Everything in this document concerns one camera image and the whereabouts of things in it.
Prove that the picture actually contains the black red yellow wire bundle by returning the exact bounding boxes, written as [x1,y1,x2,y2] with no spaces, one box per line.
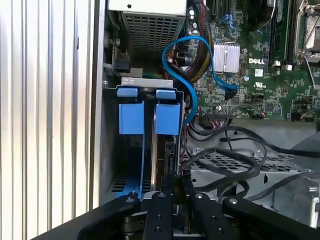
[186,0,214,85]

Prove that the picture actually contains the green RAM stick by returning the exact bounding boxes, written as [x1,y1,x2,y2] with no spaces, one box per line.
[271,0,291,67]

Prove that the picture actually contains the gray perforated drive cage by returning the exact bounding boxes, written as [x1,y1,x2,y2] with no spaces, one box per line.
[182,147,320,228]

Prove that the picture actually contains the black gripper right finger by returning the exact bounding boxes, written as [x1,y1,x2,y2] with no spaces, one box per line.
[183,175,320,240]

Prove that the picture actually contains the black disk wire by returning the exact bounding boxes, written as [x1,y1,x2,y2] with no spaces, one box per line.
[174,147,266,201]

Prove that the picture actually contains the dark gray PC case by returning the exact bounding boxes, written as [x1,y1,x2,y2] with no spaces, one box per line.
[88,0,320,228]

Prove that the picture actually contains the silver chipset heatsink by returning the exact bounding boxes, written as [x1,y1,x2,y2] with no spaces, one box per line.
[213,42,241,74]

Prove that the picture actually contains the empty blue disk carrier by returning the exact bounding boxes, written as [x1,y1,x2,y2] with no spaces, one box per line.
[116,86,185,100]

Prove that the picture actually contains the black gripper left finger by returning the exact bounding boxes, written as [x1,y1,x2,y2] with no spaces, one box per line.
[32,175,174,240]

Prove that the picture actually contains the gray metal disk bay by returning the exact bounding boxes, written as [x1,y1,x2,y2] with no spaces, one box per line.
[102,76,186,201]

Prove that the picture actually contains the CPU socket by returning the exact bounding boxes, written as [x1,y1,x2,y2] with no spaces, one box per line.
[293,0,320,90]

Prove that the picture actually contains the silver power supply unit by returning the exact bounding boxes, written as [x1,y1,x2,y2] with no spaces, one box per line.
[107,0,188,61]

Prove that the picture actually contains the green motherboard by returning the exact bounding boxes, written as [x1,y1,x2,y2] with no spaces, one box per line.
[174,0,320,122]

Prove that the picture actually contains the blue disk wire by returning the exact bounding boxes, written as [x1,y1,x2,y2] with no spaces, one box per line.
[161,35,238,126]

